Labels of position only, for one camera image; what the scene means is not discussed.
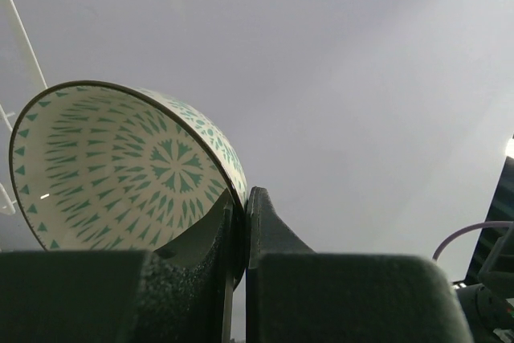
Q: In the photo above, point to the white green patterned bowl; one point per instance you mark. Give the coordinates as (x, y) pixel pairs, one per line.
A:
(100, 166)

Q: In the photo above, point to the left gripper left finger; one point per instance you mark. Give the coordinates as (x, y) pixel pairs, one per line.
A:
(181, 292)

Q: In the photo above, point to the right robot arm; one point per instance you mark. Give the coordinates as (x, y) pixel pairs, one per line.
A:
(486, 294)

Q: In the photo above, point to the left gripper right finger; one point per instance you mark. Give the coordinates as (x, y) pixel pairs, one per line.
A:
(294, 294)

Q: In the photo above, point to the clear acrylic dish rack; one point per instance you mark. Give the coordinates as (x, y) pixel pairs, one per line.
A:
(21, 79)

